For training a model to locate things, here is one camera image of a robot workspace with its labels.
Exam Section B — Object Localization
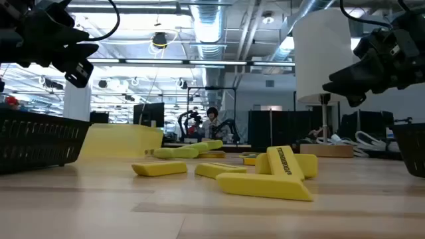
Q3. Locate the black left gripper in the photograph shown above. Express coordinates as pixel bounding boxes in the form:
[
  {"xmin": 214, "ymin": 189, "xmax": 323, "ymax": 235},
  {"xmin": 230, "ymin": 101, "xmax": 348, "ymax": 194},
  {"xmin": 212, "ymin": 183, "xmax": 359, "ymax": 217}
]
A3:
[{"xmin": 0, "ymin": 3, "xmax": 100, "ymax": 89}]

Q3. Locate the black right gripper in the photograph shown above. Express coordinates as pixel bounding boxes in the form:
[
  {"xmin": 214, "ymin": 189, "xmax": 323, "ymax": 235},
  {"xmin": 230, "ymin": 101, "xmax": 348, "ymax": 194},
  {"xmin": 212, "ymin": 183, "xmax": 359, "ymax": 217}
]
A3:
[{"xmin": 322, "ymin": 29, "xmax": 425, "ymax": 108}]

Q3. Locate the yellow wedge eraser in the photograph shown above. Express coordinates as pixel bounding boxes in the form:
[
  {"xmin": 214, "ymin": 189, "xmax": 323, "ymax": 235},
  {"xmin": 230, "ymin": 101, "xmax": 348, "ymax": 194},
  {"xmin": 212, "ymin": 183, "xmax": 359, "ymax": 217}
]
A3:
[
  {"xmin": 254, "ymin": 152, "xmax": 319, "ymax": 179},
  {"xmin": 194, "ymin": 162, "xmax": 248, "ymax": 180},
  {"xmin": 131, "ymin": 160, "xmax": 189, "ymax": 177},
  {"xmin": 215, "ymin": 172, "xmax": 314, "ymax": 202}
]

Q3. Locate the yellow translucent plastic bin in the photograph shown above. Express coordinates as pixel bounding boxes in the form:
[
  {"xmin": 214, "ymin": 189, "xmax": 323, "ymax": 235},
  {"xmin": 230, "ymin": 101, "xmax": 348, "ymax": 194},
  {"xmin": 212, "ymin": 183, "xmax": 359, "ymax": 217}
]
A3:
[{"xmin": 79, "ymin": 123, "xmax": 165, "ymax": 159}]

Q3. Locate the yellow eraser with black print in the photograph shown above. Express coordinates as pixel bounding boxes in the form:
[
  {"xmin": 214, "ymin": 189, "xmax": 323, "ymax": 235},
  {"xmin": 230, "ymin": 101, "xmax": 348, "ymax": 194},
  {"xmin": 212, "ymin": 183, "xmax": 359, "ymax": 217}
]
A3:
[{"xmin": 266, "ymin": 145, "xmax": 305, "ymax": 182}]

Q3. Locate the white building column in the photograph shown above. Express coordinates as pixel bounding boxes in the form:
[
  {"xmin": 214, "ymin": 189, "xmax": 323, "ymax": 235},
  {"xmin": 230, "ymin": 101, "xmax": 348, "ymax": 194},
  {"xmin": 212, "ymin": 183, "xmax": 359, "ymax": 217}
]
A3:
[{"xmin": 62, "ymin": 79, "xmax": 92, "ymax": 122}]

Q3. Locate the white shade table lamp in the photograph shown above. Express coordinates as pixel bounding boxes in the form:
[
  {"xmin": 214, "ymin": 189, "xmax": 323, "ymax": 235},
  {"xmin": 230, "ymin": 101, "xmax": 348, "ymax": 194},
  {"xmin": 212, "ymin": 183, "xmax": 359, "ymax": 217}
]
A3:
[{"xmin": 292, "ymin": 8, "xmax": 355, "ymax": 159}]

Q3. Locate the small black monitor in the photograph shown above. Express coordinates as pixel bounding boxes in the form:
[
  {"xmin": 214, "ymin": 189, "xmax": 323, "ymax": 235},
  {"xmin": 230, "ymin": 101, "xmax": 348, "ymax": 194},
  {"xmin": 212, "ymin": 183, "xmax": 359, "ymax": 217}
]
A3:
[{"xmin": 89, "ymin": 111, "xmax": 110, "ymax": 124}]

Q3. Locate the black slotted plastic basket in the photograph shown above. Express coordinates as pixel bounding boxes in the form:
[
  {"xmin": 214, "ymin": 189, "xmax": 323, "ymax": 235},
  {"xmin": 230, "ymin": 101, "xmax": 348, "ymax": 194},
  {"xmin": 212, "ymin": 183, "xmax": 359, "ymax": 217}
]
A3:
[
  {"xmin": 390, "ymin": 122, "xmax": 425, "ymax": 179},
  {"xmin": 0, "ymin": 108, "xmax": 91, "ymax": 175}
]

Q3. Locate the black ceiling-hung device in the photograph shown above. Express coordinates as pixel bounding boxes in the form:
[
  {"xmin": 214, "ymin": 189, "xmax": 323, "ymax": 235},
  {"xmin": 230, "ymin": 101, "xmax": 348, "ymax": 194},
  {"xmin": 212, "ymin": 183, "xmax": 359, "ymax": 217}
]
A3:
[{"xmin": 151, "ymin": 31, "xmax": 169, "ymax": 49}]

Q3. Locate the black computer monitor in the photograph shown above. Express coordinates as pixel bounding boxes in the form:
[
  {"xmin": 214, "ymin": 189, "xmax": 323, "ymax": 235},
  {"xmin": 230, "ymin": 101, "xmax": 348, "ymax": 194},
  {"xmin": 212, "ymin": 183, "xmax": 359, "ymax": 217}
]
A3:
[{"xmin": 133, "ymin": 102, "xmax": 165, "ymax": 128}]

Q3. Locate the long ceiling light strip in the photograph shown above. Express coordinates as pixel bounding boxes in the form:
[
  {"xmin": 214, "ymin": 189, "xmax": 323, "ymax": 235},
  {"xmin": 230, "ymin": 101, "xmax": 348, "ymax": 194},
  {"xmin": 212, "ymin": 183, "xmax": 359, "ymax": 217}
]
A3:
[{"xmin": 88, "ymin": 58, "xmax": 296, "ymax": 67}]

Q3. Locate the person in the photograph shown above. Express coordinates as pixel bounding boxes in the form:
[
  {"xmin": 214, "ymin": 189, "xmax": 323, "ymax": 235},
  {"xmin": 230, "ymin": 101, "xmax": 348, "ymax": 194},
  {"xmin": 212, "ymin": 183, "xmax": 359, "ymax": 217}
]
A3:
[{"xmin": 199, "ymin": 106, "xmax": 230, "ymax": 142}]

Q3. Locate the white cable bundle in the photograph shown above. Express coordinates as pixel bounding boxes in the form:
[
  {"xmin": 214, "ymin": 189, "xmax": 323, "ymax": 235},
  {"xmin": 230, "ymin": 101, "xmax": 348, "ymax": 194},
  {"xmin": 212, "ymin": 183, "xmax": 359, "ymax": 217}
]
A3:
[{"xmin": 315, "ymin": 130, "xmax": 401, "ymax": 157}]

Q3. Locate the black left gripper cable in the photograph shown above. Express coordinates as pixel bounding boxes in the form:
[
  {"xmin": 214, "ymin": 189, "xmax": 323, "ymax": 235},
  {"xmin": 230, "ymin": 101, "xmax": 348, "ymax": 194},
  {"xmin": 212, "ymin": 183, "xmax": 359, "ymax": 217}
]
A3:
[{"xmin": 59, "ymin": 0, "xmax": 121, "ymax": 42}]

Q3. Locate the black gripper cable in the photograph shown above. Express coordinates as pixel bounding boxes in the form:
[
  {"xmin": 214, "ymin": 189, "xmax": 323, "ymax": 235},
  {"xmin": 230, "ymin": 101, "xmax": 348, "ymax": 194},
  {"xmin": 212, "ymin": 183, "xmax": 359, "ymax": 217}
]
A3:
[
  {"xmin": 339, "ymin": 0, "xmax": 393, "ymax": 30},
  {"xmin": 59, "ymin": 0, "xmax": 121, "ymax": 42}
]

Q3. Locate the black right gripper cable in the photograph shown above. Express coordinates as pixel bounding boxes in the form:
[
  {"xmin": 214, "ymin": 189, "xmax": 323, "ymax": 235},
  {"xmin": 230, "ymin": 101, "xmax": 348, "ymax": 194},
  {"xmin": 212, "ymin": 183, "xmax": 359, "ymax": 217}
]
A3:
[{"xmin": 339, "ymin": 0, "xmax": 393, "ymax": 30}]

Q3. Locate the silver ventilation duct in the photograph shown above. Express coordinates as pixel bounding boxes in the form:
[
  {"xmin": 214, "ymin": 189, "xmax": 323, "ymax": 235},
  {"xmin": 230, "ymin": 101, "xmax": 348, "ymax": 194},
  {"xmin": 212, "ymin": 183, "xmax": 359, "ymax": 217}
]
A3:
[{"xmin": 189, "ymin": 3, "xmax": 228, "ymax": 60}]

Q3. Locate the black metal rig frame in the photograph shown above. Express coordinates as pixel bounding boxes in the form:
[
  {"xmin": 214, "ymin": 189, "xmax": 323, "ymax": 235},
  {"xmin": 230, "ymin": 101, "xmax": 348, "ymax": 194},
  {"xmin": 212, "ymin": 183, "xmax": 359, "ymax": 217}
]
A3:
[{"xmin": 186, "ymin": 86, "xmax": 238, "ymax": 140}]

